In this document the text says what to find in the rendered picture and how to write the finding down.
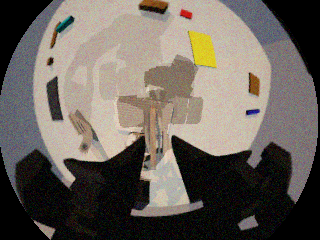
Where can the yellow flat plate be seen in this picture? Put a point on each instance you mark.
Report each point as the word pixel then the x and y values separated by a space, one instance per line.
pixel 202 48

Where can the dark blue flat bar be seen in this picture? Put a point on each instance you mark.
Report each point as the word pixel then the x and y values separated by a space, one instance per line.
pixel 252 111

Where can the teal block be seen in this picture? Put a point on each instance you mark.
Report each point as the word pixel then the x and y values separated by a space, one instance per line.
pixel 65 23

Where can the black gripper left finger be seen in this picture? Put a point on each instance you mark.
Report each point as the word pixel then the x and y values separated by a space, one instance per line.
pixel 120 175

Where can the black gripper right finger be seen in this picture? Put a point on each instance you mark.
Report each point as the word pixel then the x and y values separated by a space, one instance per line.
pixel 200 170

